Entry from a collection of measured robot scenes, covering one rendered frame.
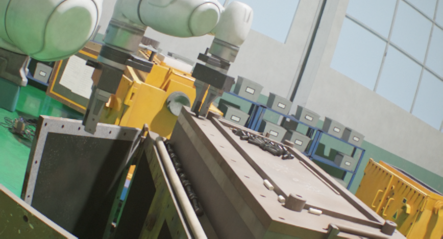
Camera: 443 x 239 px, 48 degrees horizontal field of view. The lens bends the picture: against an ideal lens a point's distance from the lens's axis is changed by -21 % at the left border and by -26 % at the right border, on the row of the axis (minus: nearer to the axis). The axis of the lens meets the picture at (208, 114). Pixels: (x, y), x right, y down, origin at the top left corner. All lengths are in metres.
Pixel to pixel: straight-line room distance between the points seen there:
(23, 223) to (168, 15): 0.51
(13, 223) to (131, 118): 3.07
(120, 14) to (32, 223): 0.56
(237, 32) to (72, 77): 3.59
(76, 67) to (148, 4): 4.28
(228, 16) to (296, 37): 9.09
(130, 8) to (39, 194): 0.83
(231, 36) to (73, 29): 1.14
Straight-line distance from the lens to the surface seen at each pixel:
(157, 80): 4.04
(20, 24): 0.99
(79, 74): 5.46
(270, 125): 10.06
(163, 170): 1.74
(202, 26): 1.16
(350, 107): 11.66
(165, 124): 4.03
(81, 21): 0.94
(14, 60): 1.17
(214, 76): 2.04
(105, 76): 1.28
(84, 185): 2.10
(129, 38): 1.30
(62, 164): 1.94
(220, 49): 2.03
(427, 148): 13.04
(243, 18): 2.03
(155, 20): 1.20
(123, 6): 1.30
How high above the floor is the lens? 1.58
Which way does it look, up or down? 5 degrees down
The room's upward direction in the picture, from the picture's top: 22 degrees clockwise
